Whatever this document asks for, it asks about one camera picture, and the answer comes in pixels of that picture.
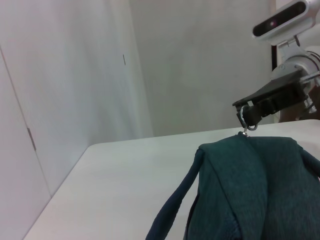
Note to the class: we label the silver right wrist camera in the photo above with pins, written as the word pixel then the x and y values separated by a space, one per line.
pixel 282 22

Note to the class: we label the teal fabric zipper bag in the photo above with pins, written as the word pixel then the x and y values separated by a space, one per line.
pixel 250 195

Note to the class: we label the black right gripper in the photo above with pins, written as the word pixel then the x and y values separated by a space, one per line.
pixel 282 90

